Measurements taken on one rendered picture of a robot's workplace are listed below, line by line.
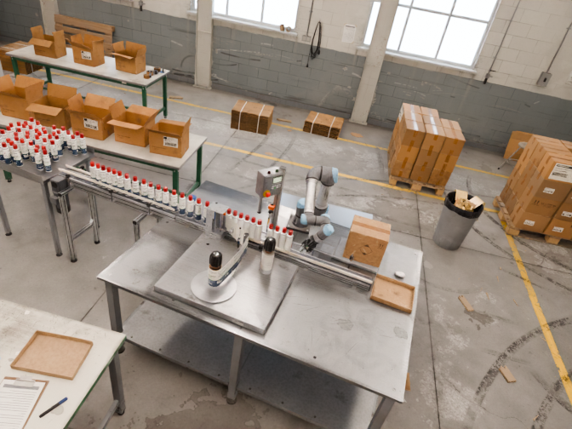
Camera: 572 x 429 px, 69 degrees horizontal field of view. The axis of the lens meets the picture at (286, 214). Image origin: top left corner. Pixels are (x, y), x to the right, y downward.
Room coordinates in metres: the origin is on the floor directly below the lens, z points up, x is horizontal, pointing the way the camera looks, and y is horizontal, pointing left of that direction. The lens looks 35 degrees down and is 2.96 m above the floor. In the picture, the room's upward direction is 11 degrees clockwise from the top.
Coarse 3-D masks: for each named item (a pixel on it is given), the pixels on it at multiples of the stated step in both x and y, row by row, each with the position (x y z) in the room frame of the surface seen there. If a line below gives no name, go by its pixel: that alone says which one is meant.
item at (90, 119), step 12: (96, 96) 4.21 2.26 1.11; (72, 108) 3.94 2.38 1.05; (84, 108) 4.14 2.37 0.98; (96, 108) 4.13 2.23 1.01; (108, 108) 4.13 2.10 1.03; (72, 120) 3.87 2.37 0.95; (84, 120) 3.87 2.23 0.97; (96, 120) 3.86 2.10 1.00; (108, 120) 3.98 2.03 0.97; (72, 132) 3.88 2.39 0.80; (84, 132) 3.87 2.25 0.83; (96, 132) 3.86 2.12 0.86; (108, 132) 3.98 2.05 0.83
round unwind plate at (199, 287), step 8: (200, 272) 2.08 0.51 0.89; (208, 272) 2.10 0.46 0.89; (192, 280) 2.00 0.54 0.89; (200, 280) 2.01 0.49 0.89; (224, 280) 2.05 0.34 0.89; (232, 280) 2.07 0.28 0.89; (192, 288) 1.93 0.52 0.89; (200, 288) 1.94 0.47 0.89; (208, 288) 1.95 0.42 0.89; (224, 288) 1.98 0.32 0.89; (232, 288) 1.99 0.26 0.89; (200, 296) 1.87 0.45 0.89; (208, 296) 1.88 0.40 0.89; (216, 296) 1.89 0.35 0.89; (224, 296) 1.91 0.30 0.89
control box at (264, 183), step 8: (272, 168) 2.69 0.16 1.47; (264, 176) 2.55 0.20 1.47; (272, 176) 2.59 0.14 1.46; (256, 184) 2.61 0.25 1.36; (264, 184) 2.55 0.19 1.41; (272, 184) 2.60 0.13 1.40; (256, 192) 2.60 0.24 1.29; (264, 192) 2.55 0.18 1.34; (272, 192) 2.60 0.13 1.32; (280, 192) 2.65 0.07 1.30
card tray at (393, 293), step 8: (376, 280) 2.40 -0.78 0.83; (384, 280) 2.42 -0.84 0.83; (392, 280) 2.41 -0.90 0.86; (376, 288) 2.32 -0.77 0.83; (384, 288) 2.34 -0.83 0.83; (392, 288) 2.35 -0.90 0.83; (400, 288) 2.37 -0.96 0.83; (408, 288) 2.38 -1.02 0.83; (376, 296) 2.23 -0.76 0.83; (384, 296) 2.24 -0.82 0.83; (392, 296) 2.26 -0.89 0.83; (400, 296) 2.28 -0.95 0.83; (408, 296) 2.29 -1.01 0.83; (392, 304) 2.16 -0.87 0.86; (400, 304) 2.20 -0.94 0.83; (408, 304) 2.21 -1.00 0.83; (408, 312) 2.13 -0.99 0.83
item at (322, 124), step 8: (312, 112) 7.32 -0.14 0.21; (312, 120) 6.96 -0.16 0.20; (320, 120) 7.03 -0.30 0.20; (328, 120) 7.09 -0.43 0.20; (336, 120) 7.17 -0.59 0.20; (304, 128) 6.89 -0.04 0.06; (312, 128) 6.85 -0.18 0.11; (320, 128) 6.84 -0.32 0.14; (328, 128) 6.81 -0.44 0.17; (336, 128) 6.79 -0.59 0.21; (328, 136) 6.80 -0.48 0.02; (336, 136) 6.80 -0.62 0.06
